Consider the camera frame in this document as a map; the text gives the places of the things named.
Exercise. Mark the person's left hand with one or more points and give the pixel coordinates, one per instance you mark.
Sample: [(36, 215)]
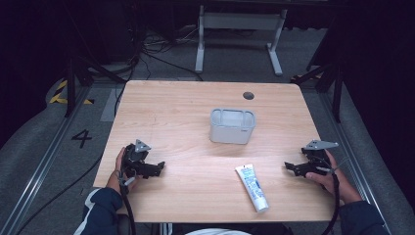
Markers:
[(118, 169)]

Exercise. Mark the grey plastic container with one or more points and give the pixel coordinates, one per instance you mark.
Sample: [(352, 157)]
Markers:
[(232, 127)]

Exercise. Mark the person's white clothing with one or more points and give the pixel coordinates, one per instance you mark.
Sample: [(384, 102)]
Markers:
[(217, 232)]

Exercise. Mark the black tripod stand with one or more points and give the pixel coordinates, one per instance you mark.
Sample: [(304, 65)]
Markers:
[(71, 88), (337, 94)]

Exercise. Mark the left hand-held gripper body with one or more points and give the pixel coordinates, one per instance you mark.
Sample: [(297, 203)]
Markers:
[(134, 159)]

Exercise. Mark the metal floor rail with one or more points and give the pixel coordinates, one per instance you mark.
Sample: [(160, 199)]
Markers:
[(39, 166), (350, 147)]

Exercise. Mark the person's right hand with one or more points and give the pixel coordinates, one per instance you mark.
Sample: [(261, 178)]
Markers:
[(337, 186)]

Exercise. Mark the yellow black floor tape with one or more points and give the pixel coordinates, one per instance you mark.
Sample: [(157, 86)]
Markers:
[(60, 96)]

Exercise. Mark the white metal desk frame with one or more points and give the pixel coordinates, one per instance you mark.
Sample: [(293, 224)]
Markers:
[(239, 21)]

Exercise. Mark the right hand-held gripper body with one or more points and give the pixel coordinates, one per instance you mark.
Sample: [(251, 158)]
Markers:
[(315, 157)]

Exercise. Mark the grey floor plate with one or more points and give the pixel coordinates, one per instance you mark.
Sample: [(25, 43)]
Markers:
[(109, 106)]

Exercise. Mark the white toothpaste tube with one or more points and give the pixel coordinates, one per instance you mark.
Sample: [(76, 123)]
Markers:
[(253, 186)]

